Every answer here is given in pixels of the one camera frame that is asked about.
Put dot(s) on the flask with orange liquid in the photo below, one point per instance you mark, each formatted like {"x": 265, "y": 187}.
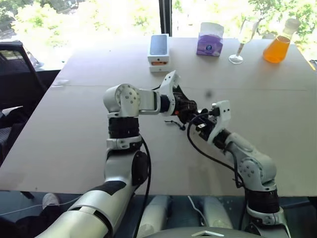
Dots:
{"x": 277, "y": 49}

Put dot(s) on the black window frame post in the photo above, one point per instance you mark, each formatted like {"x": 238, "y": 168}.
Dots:
{"x": 164, "y": 17}

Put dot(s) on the black office chair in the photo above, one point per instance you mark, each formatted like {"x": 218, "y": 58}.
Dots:
{"x": 17, "y": 74}

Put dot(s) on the white phone box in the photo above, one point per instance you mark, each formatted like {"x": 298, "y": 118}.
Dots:
{"x": 158, "y": 48}

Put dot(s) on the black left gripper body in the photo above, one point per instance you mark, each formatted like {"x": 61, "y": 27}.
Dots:
{"x": 178, "y": 105}

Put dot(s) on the white paper sheet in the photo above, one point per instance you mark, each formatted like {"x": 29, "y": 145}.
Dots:
{"x": 10, "y": 110}

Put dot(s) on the clear wine glass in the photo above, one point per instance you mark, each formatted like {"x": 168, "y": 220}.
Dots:
{"x": 244, "y": 34}

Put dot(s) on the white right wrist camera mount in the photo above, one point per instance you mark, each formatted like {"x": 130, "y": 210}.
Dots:
{"x": 223, "y": 111}

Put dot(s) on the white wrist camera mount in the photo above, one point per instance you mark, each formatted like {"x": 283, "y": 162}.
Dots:
{"x": 223, "y": 111}
{"x": 170, "y": 81}

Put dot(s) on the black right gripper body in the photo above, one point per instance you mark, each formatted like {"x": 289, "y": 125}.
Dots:
{"x": 206, "y": 127}

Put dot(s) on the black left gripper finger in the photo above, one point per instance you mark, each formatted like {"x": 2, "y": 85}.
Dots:
{"x": 191, "y": 114}
{"x": 189, "y": 101}

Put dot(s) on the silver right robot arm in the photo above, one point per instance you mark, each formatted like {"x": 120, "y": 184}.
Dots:
{"x": 257, "y": 171}

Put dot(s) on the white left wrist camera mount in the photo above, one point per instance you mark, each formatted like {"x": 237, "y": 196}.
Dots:
{"x": 170, "y": 81}

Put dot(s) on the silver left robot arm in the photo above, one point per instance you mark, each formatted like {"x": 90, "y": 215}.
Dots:
{"x": 123, "y": 99}

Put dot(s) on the silver robot right leg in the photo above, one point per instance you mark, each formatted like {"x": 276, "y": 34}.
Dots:
{"x": 216, "y": 213}

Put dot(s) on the purple tissue box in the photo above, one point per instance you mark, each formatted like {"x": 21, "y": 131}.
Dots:
{"x": 209, "y": 44}

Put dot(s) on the small white orange box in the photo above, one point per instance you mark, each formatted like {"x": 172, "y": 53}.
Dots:
{"x": 157, "y": 68}

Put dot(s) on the white shoe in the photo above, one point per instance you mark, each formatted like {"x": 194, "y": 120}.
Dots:
{"x": 50, "y": 200}

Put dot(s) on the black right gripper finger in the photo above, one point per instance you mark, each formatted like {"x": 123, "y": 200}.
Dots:
{"x": 201, "y": 114}

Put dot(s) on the silver robot leg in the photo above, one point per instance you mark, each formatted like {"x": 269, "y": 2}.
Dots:
{"x": 216, "y": 213}
{"x": 154, "y": 215}

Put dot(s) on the silver robot left leg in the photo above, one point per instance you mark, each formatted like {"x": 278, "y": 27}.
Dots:
{"x": 154, "y": 215}

